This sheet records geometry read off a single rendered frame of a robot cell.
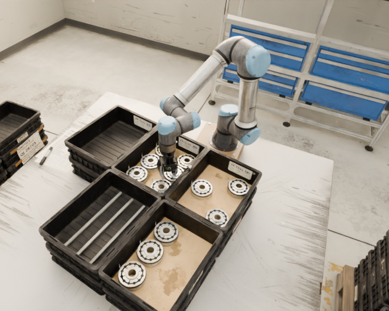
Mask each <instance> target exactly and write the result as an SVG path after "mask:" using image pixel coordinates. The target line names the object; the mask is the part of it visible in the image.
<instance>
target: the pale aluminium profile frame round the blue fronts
mask: <svg viewBox="0 0 389 311"><path fill-rule="evenodd" d="M229 2H230V0H224V7H223V12H222V20H221V25H220V33H219V42H218V45H219V44H220V43H221V42H223V41H224V35H227V36H229V34H230V33H229V32H226V31H225V27H226V23H225V21H226V17H227V15H228V7H229ZM333 2H334V0H326V2H325V6H324V9H323V11H322V14H321V16H320V20H319V23H318V25H317V28H316V32H315V35H316V37H315V40H314V43H311V46H310V48H309V51H308V52H307V57H306V60H305V62H304V65H303V69H301V71H300V72H299V71H296V70H292V69H289V68H285V67H280V66H278V65H273V64H270V67H269V68H268V70H272V71H275V72H279V73H284V74H287V75H291V76H294V77H298V78H299V79H298V81H297V84H296V87H295V91H294V92H293V94H294V95H293V98H289V97H286V96H284V95H281V94H280V95H278V94H274V93H270V92H267V91H263V90H260V89H258V92H257V94H258V95H261V96H265V97H269V98H272V99H276V100H278V101H283V102H287V103H288V104H289V105H290V109H289V110H287V111H283V110H279V109H275V108H272V107H268V106H264V105H261V104H257V103H256V108H257V109H259V110H263V111H266V112H270V113H273V114H277V115H281V116H284V117H286V118H287V119H286V121H285V122H283V126H285V127H289V126H290V119H291V118H292V119H294V120H298V121H300V122H304V123H308V124H311V125H315V126H319V127H322V128H326V129H329V130H332V131H336V132H339V133H343V134H346V135H350V136H354V137H357V138H361V139H364V140H367V141H370V143H369V145H368V146H365V149H366V150H367V151H370V152H371V151H373V150H374V149H373V148H372V147H373V146H374V145H375V143H376V142H377V140H378V139H379V137H380V135H381V134H382V132H383V131H384V129H385V128H386V126H387V125H388V123H389V111H386V110H385V109H384V110H383V112H382V113H381V115H380V117H379V122H377V121H375V120H370V119H368V118H364V117H363V118H362V117H358V116H355V115H351V114H346V113H344V112H339V111H337V110H333V109H328V108H326V107H321V106H317V105H314V104H312V103H310V102H303V101H299V100H298V98H299V94H300V92H301V91H302V92H303V89H304V87H305V84H304V81H305V79H306V80H310V81H314V82H318V83H322V84H325V85H329V86H334V87H336V88H341V89H345V90H348V91H352V92H355V93H360V94H365V95H367V96H372V97H376V98H379V99H383V100H386V101H389V94H386V93H381V92H378V91H374V90H371V89H367V88H362V87H359V86H354V85H350V84H347V83H343V82H340V81H335V80H331V79H328V78H323V77H319V76H316V75H311V74H310V71H308V70H309V68H310V65H311V62H312V59H313V57H316V55H317V54H316V53H315V51H316V49H317V45H318V43H319V40H320V37H321V35H322V32H323V30H324V26H325V24H326V21H327V19H328V15H329V13H330V10H331V8H332V5H333ZM244 3H245V0H240V6H239V10H238V17H242V13H243V7H244ZM223 19H224V22H223ZM317 39H318V40H317ZM316 40H317V43H316ZM223 72H224V67H223V68H222V69H221V70H220V71H219V72H218V73H217V74H216V75H215V76H214V77H213V81H212V89H211V98H210V101H208V103H209V104H210V105H214V104H215V101H214V99H215V97H218V98H221V99H225V100H228V101H232V102H235V103H238V101H239V98H237V97H233V96H229V95H226V94H222V93H220V92H218V90H219V88H220V86H221V85H225V86H229V87H232V88H236V89H240V84H238V83H234V82H233V81H230V80H228V81H227V80H225V79H222V77H221V78H220V76H221V75H222V74H223ZM299 106H300V107H305V108H307V109H311V110H315V111H318V112H322V113H325V114H329V115H333V116H336V117H340V118H344V119H347V120H351V121H354V122H358V123H362V124H365V125H369V126H371V136H370V135H366V134H364V133H360V132H357V131H353V130H349V129H346V128H342V127H339V126H335V125H331V124H328V123H324V122H320V121H318V120H314V119H311V118H307V117H303V116H300V115H297V114H296V113H295V112H294V109H295V108H296V107H299ZM385 114H386V116H385ZM377 128H378V129H377Z"/></svg>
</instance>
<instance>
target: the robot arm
mask: <svg viewBox="0 0 389 311"><path fill-rule="evenodd" d="M232 62H233V63H234V64H235V65H237V75H238V77H239V78H240V90H239V101H238V106H236V105H234V104H226V105H223V106H222V107H220V109H219V113H218V119H217V128H216V130H215V132H214V134H213V135H212V142H213V144H214V145H216V146H217V147H219V148H222V149H231V148H233V147H235V146H236V145H237V144H238V141H239V142H240V143H242V144H244V145H245V146H248V145H250V144H252V143H254V142H255V141H256V140H257V139H258V137H259V136H260V135H261V129H260V128H259V127H257V118H256V116H255V114H256V103H257V92H258V86H259V79H260V78H261V77H262V76H263V75H264V74H265V73H266V72H267V69H268V68H269V67H270V54H269V52H268V51H267V50H266V49H264V48H263V47H262V46H260V45H257V44H256V43H254V42H252V41H250V40H248V39H247V38H245V37H243V36H234V37H231V38H229V39H226V40H225V41H223V42H221V43H220V44H219V45H218V46H217V47H216V48H215V49H214V50H213V51H212V55H211V56H210V57H209V58H208V60H207V61H205V63H203V64H202V66H200V68H199V69H197V71H195V73H194V74H193V75H192V76H191V77H190V78H189V79H188V80H187V81H186V82H185V83H184V84H183V85H182V86H181V87H180V88H179V89H178V91H177V92H176V93H175V94H174V95H173V96H172V97H170V96H166V97H164V98H163V99H162V100H161V101H160V104H159V106H160V108H161V110H162V111H163V113H164V114H166V116H167V117H166V116H164V117H161V118H160V119H159V121H158V128H157V130H158V136H159V150H160V153H161V155H160V156H159V159H158V160H157V168H158V171H159V174H160V176H161V178H162V179H164V172H172V174H173V175H175V176H176V177H177V175H176V172H178V160H177V157H176V156H175V154H174V153H175V151H176V143H177V141H176V137H177V136H180V135H182V134H184V133H187V132H189V131H191V130H192V131H193V130H194V129H196V128H198V127H200V125H201V119H200V116H199V115H198V113H197V112H190V113H188V112H187V111H186V110H185V109H184V107H185V106H186V105H187V104H188V103H189V102H190V101H191V100H192V99H193V98H194V97H195V96H196V95H197V94H198V93H199V92H200V91H201V90H202V89H203V88H204V87H205V86H206V85H207V84H208V83H209V82H210V81H211V79H212V78H213V77H214V76H215V75H216V74H217V73H218V72H219V71H220V70H221V69H222V68H223V67H227V66H228V65H229V64H230V63H232Z"/></svg>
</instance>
